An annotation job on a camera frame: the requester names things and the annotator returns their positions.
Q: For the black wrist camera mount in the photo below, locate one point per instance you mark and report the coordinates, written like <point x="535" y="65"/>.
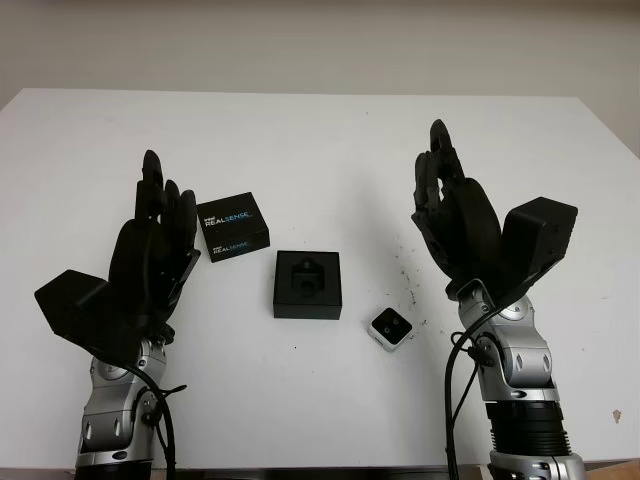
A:
<point x="537" y="235"/>
<point x="70" y="305"/>

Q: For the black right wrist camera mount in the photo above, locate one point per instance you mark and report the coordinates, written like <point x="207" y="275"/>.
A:
<point x="537" y="235"/>

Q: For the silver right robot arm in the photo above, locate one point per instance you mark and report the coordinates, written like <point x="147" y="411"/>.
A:
<point x="525" y="360"/>

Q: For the black box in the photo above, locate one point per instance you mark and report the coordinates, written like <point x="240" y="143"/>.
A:
<point x="307" y="307"/>

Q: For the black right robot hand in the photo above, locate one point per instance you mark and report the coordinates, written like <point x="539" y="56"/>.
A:
<point x="472" y="230"/>

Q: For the black RealSense box lid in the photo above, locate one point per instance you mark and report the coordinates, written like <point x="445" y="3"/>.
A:
<point x="230" y="220"/>

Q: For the small silver cube camera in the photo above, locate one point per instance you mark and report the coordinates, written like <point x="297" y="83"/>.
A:
<point x="389" y="327"/>

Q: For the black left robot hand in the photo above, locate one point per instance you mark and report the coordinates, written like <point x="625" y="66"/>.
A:
<point x="145" y="260"/>

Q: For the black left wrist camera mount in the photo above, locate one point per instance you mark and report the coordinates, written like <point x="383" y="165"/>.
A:
<point x="70" y="305"/>

